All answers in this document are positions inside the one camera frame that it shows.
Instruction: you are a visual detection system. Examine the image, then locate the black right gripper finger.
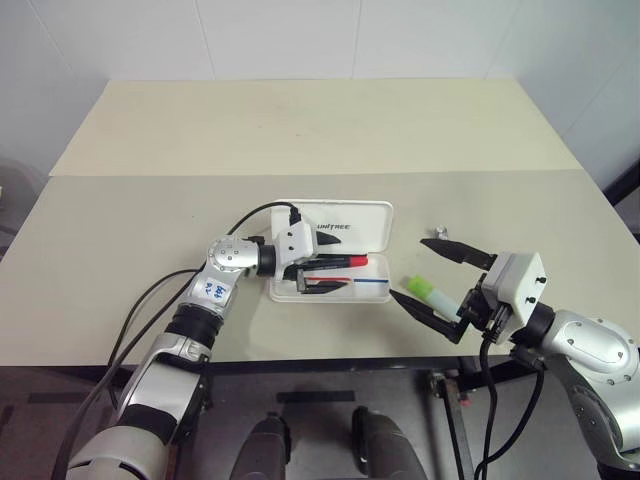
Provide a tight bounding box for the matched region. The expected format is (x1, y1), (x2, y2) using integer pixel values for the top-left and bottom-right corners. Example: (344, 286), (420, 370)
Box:
(390, 289), (473, 346)
(420, 238), (497, 272)

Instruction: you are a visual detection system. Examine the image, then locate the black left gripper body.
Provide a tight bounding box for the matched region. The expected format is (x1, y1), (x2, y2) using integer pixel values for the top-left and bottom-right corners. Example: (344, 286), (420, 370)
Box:
(281, 253), (322, 297)

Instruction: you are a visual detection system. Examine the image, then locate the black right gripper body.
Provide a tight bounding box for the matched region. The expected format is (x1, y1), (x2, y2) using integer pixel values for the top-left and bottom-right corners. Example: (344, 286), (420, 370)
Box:
(461, 277), (509, 332)

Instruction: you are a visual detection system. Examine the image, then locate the pale marker with green cap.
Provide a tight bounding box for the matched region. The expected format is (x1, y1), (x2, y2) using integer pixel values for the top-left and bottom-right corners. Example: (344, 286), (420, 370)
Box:
(405, 275), (464, 322)

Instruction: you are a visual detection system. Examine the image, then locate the black marker with red cap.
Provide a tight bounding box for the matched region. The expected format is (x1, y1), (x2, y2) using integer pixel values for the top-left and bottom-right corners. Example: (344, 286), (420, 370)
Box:
(307, 253), (370, 268)

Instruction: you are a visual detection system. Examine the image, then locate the white Unitree pencil case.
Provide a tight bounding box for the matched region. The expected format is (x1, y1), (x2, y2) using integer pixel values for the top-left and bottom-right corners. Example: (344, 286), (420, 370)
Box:
(268, 200), (395, 305)

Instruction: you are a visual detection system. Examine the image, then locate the thin red and blue pen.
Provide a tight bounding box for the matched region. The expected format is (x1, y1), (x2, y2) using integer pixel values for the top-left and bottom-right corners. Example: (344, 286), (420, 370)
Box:
(305, 276), (390, 285)

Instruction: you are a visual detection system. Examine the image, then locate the white handwritten label sticker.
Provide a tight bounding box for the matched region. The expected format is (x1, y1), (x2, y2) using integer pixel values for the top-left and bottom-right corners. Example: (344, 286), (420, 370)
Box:
(199, 276), (235, 310)

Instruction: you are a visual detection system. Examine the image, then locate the dark rounded shape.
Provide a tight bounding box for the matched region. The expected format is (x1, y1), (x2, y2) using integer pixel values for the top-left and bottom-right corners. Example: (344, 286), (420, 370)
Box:
(234, 412), (297, 480)
(349, 406), (427, 480)

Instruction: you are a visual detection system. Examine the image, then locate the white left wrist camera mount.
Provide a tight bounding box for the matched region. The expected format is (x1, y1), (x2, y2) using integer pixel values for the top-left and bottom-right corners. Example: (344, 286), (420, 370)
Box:
(272, 223), (316, 269)

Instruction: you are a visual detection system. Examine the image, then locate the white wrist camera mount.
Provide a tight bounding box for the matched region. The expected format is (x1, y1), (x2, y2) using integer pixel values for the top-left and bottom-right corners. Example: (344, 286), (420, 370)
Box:
(272, 223), (316, 269)
(486, 251), (548, 329)

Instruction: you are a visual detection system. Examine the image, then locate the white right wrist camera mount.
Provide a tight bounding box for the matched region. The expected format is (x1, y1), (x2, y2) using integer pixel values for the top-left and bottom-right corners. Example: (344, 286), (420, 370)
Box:
(486, 251), (548, 329)

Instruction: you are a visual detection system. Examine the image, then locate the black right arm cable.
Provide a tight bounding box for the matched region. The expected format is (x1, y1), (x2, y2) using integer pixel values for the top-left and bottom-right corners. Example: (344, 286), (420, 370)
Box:
(472, 309), (507, 480)
(479, 349), (547, 476)

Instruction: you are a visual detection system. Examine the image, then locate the black metal table frame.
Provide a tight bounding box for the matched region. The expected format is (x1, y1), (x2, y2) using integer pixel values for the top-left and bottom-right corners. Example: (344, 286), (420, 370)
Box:
(426, 355), (517, 480)

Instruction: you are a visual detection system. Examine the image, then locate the dark object at wall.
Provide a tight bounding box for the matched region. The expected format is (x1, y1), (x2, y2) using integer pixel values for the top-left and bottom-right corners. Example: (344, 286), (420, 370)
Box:
(601, 153), (640, 207)

